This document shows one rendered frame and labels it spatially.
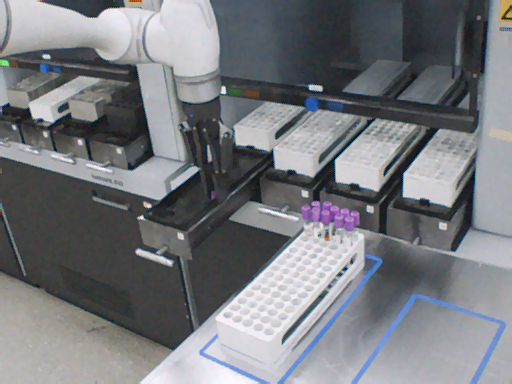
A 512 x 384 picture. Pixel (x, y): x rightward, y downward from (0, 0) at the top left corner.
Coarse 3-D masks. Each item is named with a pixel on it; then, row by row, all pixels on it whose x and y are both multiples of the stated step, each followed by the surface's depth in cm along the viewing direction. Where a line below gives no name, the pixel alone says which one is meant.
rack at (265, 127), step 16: (256, 112) 162; (272, 112) 161; (288, 112) 160; (304, 112) 167; (240, 128) 155; (256, 128) 154; (272, 128) 152; (288, 128) 164; (240, 144) 158; (256, 144) 154; (272, 144) 153
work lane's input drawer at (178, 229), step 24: (240, 168) 151; (264, 168) 149; (192, 192) 144; (240, 192) 143; (144, 216) 137; (168, 216) 135; (192, 216) 135; (216, 216) 137; (144, 240) 141; (168, 240) 135; (192, 240) 132; (168, 264) 132
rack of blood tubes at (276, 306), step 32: (320, 224) 112; (288, 256) 107; (320, 256) 104; (256, 288) 101; (288, 288) 99; (320, 288) 98; (224, 320) 95; (256, 320) 94; (288, 320) 93; (256, 352) 92; (288, 352) 95
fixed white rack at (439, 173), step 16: (432, 144) 135; (448, 144) 133; (464, 144) 132; (416, 160) 130; (432, 160) 129; (448, 160) 128; (464, 160) 128; (416, 176) 124; (432, 176) 124; (448, 176) 124; (464, 176) 132; (416, 192) 125; (432, 192) 123; (448, 192) 121
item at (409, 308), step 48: (288, 240) 120; (384, 240) 116; (240, 288) 110; (384, 288) 104; (432, 288) 102; (480, 288) 100; (192, 336) 102; (336, 336) 97; (384, 336) 95; (432, 336) 93; (480, 336) 92
